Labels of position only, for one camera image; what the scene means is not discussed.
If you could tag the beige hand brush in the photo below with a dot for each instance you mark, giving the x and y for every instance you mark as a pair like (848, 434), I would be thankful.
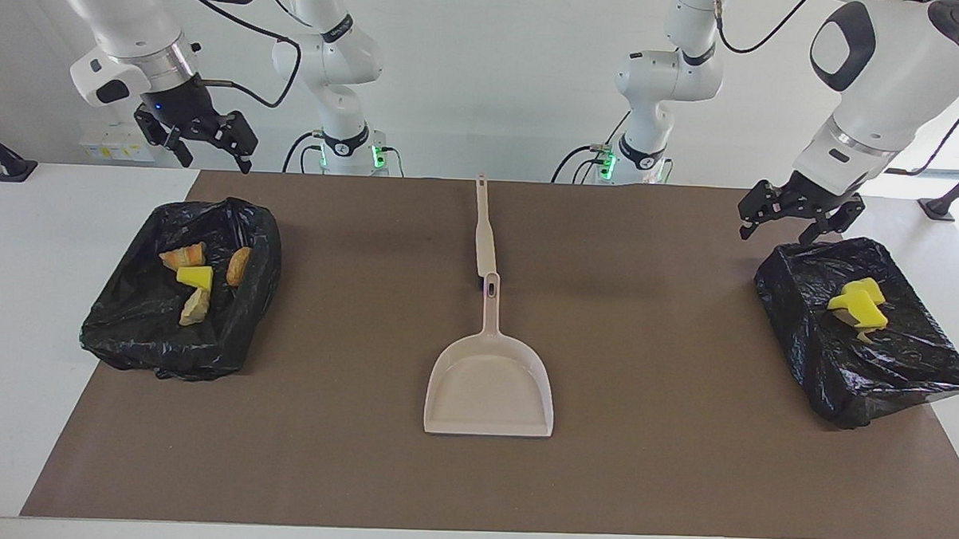
(484, 238)

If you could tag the pale striped croissant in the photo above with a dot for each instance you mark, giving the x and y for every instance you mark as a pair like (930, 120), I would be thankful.
(194, 307)

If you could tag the black trash bag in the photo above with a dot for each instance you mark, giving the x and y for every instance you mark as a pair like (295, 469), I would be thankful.
(150, 330)
(883, 371)

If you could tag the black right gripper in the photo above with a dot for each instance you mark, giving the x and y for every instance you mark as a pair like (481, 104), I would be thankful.
(184, 106)

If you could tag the brown fried nugget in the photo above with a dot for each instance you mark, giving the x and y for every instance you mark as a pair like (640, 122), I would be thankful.
(239, 266)

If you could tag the pale food scrap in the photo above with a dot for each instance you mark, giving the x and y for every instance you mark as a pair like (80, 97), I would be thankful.
(849, 318)

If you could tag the orange striped croissant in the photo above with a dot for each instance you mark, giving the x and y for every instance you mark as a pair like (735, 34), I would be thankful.
(183, 256)

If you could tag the white socket box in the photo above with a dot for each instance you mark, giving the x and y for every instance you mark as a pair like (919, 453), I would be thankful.
(113, 145)

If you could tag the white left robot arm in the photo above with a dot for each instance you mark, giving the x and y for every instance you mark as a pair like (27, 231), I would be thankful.
(877, 84)

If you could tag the beige plastic dustpan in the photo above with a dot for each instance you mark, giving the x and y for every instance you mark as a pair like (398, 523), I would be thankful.
(487, 381)

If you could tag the right black trash bag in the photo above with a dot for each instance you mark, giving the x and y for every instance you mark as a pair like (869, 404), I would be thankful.
(150, 330)

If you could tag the left black trash bag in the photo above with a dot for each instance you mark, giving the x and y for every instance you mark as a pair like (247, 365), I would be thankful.
(883, 371)

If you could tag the brown table mat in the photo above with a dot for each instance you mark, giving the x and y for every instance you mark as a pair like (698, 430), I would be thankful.
(472, 477)

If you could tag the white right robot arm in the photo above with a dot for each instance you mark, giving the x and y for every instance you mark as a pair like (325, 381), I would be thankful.
(331, 65)

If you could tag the black camera stand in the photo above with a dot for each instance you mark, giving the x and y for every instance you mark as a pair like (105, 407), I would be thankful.
(16, 169)
(938, 208)

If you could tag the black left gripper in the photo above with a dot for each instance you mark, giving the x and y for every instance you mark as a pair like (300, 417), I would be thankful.
(809, 197)

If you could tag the yellow sponge piece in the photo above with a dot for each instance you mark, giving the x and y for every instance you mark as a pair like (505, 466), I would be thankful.
(195, 277)
(866, 285)
(863, 307)

